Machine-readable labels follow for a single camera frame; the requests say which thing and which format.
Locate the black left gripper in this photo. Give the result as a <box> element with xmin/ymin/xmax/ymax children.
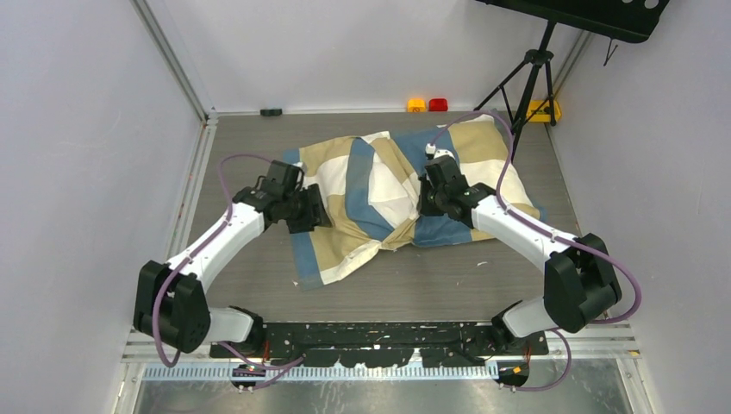
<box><xmin>283</xmin><ymin>184</ymin><xmax>331</xmax><ymax>234</ymax></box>

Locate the blue tan white checked pillowcase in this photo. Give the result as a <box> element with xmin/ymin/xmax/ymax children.
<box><xmin>282</xmin><ymin>114</ymin><xmax>548</xmax><ymax>292</ymax></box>

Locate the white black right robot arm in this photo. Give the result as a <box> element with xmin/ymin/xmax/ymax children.
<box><xmin>419</xmin><ymin>151</ymin><xmax>622</xmax><ymax>354</ymax></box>

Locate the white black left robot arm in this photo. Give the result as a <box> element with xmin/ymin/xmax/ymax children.
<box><xmin>133</xmin><ymin>160</ymin><xmax>331</xmax><ymax>366</ymax></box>

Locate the red block toy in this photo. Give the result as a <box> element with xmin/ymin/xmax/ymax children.
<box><xmin>428</xmin><ymin>97</ymin><xmax>449</xmax><ymax>112</ymax></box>

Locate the yellow block toy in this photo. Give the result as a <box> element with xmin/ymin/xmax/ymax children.
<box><xmin>406</xmin><ymin>98</ymin><xmax>428</xmax><ymax>113</ymax></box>

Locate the yellow box by tripod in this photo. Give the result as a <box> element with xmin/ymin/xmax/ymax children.
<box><xmin>526</xmin><ymin>100</ymin><xmax>562</xmax><ymax>125</ymax></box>

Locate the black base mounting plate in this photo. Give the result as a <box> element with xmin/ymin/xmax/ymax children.
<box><xmin>209</xmin><ymin>322</ymin><xmax>548</xmax><ymax>368</ymax></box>

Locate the black tripod stand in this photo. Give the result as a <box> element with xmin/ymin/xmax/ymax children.
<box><xmin>474</xmin><ymin>21</ymin><xmax>557</xmax><ymax>159</ymax></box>

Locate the black overhead panel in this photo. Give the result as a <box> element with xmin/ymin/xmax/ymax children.
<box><xmin>487</xmin><ymin>0</ymin><xmax>669</xmax><ymax>44</ymax></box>

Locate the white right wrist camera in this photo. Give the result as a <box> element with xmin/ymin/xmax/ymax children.
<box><xmin>425</xmin><ymin>143</ymin><xmax>455</xmax><ymax>160</ymax></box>

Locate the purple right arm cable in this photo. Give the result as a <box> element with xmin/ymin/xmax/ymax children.
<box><xmin>428</xmin><ymin>110</ymin><xmax>642</xmax><ymax>393</ymax></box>

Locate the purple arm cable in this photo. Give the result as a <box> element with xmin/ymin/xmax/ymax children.
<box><xmin>428</xmin><ymin>110</ymin><xmax>642</xmax><ymax>393</ymax></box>
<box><xmin>151</xmin><ymin>154</ymin><xmax>307</xmax><ymax>391</ymax></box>

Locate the small black wall object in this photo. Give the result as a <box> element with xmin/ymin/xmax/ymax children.
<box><xmin>259</xmin><ymin>108</ymin><xmax>283</xmax><ymax>117</ymax></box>

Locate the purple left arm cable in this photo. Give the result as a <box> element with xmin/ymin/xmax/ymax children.
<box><xmin>151</xmin><ymin>154</ymin><xmax>307</xmax><ymax>391</ymax></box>

